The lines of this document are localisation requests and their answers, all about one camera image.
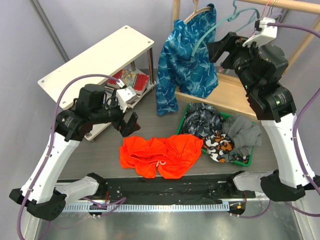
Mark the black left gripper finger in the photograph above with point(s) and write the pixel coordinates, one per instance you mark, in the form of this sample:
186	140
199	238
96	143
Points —
127	128
133	119

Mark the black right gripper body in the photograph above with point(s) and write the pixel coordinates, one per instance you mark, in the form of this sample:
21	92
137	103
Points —
243	56

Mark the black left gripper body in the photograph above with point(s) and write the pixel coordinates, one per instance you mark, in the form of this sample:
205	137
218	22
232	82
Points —
115	116

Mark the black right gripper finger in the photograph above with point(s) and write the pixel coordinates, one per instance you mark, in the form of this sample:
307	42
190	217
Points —
227	64
226	44

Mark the teal hanger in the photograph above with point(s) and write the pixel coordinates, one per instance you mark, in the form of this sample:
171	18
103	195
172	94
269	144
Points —
236	13

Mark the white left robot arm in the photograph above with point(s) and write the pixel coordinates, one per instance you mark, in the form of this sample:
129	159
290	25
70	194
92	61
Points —
39	195

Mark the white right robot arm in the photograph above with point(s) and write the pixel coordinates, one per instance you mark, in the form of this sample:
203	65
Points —
259	69

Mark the blue patterned shorts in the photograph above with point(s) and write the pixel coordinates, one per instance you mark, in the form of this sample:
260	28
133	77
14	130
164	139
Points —
184	62

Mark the wooden hanger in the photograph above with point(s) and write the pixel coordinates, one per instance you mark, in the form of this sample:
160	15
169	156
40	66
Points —
197	11

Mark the lilac hanger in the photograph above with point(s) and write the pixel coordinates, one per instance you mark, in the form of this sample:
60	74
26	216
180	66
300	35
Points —
277	16

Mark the grey shorts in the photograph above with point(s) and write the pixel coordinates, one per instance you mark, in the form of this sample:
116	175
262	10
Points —
243	132

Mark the camouflage orange shorts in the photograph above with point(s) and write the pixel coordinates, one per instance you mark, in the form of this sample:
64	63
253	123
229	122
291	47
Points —
221	148

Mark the stack of books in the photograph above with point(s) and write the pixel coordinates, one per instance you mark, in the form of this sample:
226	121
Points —
139	94

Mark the wooden clothes rack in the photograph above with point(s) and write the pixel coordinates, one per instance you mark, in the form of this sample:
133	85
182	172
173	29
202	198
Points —
229	96

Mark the red patterned book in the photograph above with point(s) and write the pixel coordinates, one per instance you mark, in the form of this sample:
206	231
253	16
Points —
138	81

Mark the white two-tier shelf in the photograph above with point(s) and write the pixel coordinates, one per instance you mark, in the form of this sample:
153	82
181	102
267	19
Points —
108	56

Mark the green plastic tray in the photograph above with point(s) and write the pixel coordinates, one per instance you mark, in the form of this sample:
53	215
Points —
243	163

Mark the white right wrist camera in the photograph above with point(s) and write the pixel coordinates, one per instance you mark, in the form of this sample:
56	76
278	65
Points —
263	33

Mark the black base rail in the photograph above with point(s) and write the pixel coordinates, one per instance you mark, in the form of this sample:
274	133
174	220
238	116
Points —
188	190

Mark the white slotted cable duct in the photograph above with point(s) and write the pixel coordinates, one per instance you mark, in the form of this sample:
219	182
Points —
87	207

